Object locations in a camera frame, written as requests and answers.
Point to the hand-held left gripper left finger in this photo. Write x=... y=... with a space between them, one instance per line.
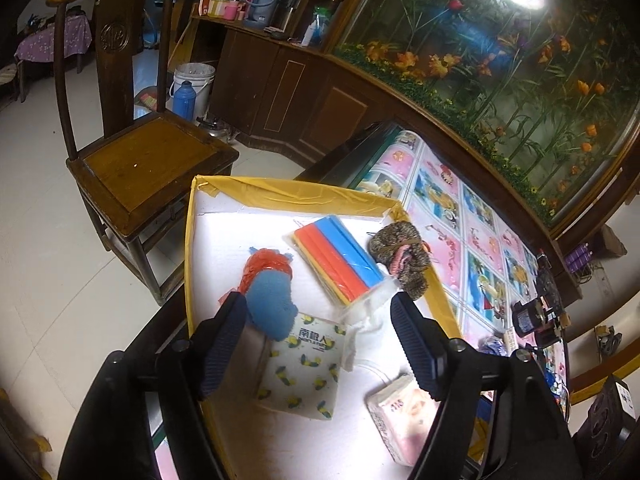
x=225 y=340

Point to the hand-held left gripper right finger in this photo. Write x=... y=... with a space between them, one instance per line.
x=415 y=345

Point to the blue scrubber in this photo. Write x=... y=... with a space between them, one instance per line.
x=272 y=300

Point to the pink tissue pack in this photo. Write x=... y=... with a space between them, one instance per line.
x=400 y=420

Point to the lemon print tissue pack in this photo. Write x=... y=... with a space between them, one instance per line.
x=305 y=365

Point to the brown speckled scrunchie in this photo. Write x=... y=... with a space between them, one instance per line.
x=400 y=255

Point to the blue orange sponge pack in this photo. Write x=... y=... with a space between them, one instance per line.
x=340 y=260

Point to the black motor with label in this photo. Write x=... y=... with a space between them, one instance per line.
x=529 y=319

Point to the black motor with wooden block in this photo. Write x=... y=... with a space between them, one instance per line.
x=550 y=285

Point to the purple bottles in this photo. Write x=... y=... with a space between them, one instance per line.
x=577 y=256

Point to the tools on floor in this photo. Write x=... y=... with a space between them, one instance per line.
x=607 y=340

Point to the wooden chair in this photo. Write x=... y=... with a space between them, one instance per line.
x=145 y=160

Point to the black speaker box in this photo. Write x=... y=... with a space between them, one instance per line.
x=607 y=425

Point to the metal kettle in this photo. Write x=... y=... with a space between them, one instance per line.
x=215 y=130

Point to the small blue flask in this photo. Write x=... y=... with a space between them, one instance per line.
x=182 y=97

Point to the red striped object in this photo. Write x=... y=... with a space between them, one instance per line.
x=149 y=99

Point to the dark wooden cabinet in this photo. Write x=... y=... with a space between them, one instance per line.
x=290 y=90

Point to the white plastic bucket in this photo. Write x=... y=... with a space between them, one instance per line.
x=197 y=82

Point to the framed floral glass panel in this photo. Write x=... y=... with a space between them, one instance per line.
x=500 y=85

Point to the white squeeze bottle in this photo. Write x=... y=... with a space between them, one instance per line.
x=310 y=32

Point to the pink cup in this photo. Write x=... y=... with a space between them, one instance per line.
x=231 y=10

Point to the cushioned chair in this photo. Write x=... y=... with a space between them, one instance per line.
x=10 y=80

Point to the grey blue thermos jug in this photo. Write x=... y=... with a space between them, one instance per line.
x=267 y=2

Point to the table with purple cloth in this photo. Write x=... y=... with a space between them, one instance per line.
x=52 y=40

